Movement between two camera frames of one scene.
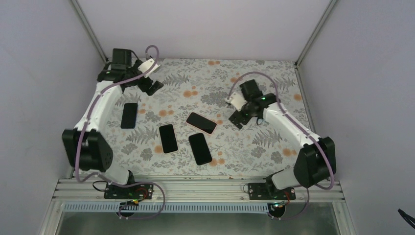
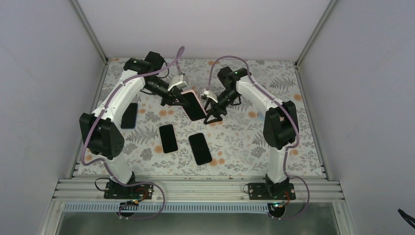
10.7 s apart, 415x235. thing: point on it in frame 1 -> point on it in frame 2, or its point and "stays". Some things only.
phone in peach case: [168, 138] stays
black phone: [200, 148] stays
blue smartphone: [129, 116] stays
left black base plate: [135, 191] stays
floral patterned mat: [188, 128] stays
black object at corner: [404, 216] stays
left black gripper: [145, 87] -> [174, 93]
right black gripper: [244, 120] -> [214, 112]
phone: [201, 123] -> [193, 107]
